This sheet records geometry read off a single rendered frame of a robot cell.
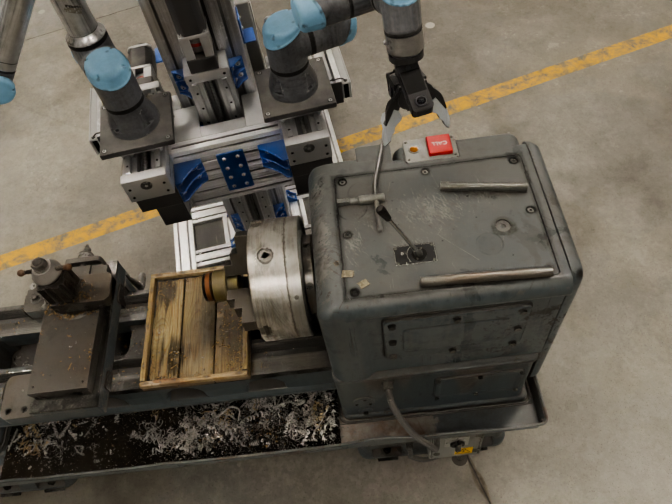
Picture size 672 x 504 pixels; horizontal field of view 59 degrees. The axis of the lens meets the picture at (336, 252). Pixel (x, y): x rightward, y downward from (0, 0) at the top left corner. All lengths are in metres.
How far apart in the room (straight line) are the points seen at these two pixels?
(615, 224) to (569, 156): 0.45
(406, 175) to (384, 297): 0.35
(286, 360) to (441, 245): 0.58
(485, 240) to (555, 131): 2.08
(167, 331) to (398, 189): 0.79
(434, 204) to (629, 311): 1.58
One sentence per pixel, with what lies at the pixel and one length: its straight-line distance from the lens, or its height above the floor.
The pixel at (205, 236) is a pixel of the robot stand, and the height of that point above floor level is 0.21.
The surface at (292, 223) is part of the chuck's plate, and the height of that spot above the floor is 1.22.
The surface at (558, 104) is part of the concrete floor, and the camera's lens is 3.58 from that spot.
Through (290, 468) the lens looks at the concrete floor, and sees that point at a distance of 2.50.
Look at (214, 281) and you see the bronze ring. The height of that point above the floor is 1.12.
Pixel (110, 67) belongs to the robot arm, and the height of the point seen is 1.39.
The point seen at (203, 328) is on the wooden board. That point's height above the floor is 0.88.
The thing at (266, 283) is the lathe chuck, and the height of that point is 1.21.
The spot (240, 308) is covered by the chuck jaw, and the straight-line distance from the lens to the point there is 1.51.
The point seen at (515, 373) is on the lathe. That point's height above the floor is 0.77.
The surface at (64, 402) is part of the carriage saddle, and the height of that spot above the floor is 0.92.
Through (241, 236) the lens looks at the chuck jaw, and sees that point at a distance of 1.51.
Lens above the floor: 2.39
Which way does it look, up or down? 56 degrees down
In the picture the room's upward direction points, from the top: 11 degrees counter-clockwise
